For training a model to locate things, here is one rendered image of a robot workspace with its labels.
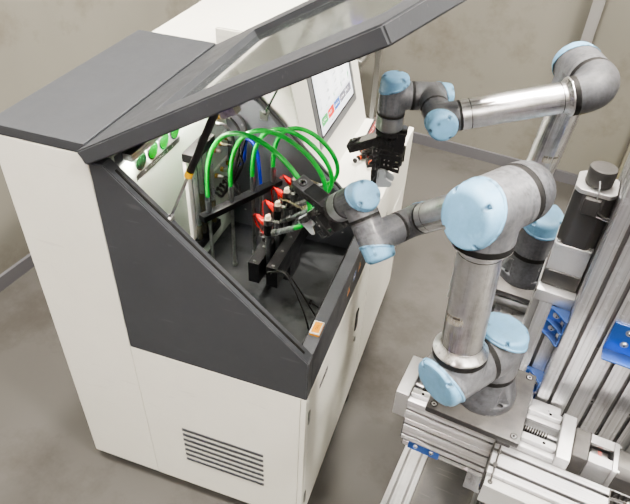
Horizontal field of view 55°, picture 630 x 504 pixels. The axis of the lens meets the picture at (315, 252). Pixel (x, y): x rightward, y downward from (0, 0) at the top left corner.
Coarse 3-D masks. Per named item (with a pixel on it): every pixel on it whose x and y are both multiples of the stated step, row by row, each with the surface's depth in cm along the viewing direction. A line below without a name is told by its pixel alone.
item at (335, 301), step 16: (352, 240) 207; (352, 256) 200; (336, 272) 194; (352, 272) 198; (336, 288) 188; (352, 288) 206; (336, 304) 183; (320, 320) 177; (336, 320) 190; (320, 336) 172; (320, 352) 177
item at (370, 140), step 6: (354, 138) 173; (360, 138) 171; (366, 138) 169; (372, 138) 168; (378, 138) 167; (348, 144) 171; (354, 144) 170; (360, 144) 169; (366, 144) 169; (372, 144) 168; (378, 144) 168; (348, 150) 172; (354, 150) 171
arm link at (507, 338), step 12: (492, 312) 138; (492, 324) 134; (504, 324) 135; (516, 324) 135; (492, 336) 131; (504, 336) 131; (516, 336) 132; (528, 336) 133; (492, 348) 131; (504, 348) 130; (516, 348) 130; (504, 360) 131; (516, 360) 133; (504, 372) 133; (516, 372) 138
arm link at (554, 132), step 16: (576, 48) 154; (592, 48) 153; (560, 64) 156; (576, 64) 150; (560, 80) 156; (544, 128) 166; (560, 128) 163; (544, 144) 167; (560, 144) 166; (528, 160) 174; (544, 160) 170
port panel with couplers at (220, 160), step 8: (216, 120) 197; (224, 120) 203; (216, 128) 199; (224, 128) 205; (216, 136) 200; (224, 144) 203; (216, 152) 201; (224, 152) 210; (216, 160) 205; (224, 160) 211; (216, 168) 206; (224, 168) 209; (216, 176) 206; (216, 184) 210
